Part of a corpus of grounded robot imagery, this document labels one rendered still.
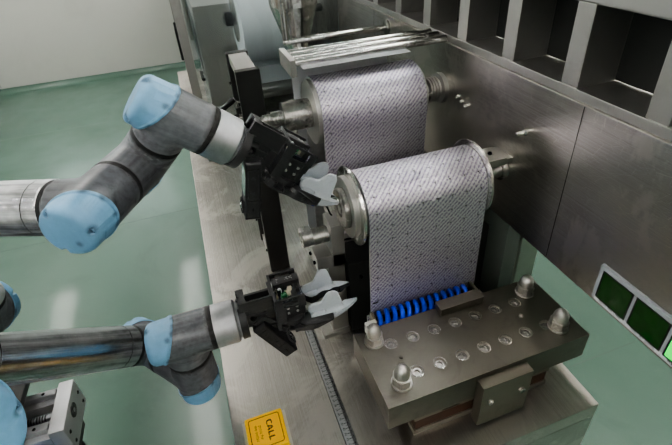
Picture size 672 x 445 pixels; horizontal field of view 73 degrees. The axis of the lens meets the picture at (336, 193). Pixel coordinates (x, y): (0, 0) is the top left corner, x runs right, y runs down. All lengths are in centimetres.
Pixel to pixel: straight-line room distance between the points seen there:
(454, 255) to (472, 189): 15
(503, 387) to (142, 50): 589
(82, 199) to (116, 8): 568
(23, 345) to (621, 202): 88
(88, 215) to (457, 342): 64
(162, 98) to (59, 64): 585
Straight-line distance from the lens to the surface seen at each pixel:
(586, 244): 84
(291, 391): 99
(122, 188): 64
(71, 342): 85
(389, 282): 89
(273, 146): 70
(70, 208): 60
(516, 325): 95
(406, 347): 88
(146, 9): 623
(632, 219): 76
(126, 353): 92
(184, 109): 65
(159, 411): 218
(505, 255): 105
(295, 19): 136
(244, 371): 104
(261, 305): 80
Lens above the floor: 172
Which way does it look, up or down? 33 degrees down
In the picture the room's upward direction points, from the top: 4 degrees counter-clockwise
